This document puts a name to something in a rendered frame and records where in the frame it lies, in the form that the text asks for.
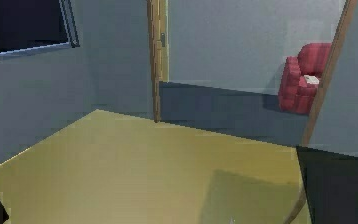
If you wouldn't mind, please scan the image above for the black table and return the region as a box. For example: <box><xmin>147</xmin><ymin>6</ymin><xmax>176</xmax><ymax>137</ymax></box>
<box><xmin>282</xmin><ymin>145</ymin><xmax>358</xmax><ymax>224</ymax></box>

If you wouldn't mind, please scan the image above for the red armchair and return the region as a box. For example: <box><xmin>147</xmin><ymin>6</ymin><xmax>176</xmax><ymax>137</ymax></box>
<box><xmin>277</xmin><ymin>42</ymin><xmax>333</xmax><ymax>116</ymax></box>

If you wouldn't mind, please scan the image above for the dark window with grey frame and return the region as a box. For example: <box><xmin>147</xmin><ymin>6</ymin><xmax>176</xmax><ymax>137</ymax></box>
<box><xmin>0</xmin><ymin>0</ymin><xmax>81</xmax><ymax>65</ymax></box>

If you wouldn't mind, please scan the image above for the white box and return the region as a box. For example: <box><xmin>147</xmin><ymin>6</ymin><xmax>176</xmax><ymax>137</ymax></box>
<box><xmin>302</xmin><ymin>74</ymin><xmax>321</xmax><ymax>86</ymax></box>

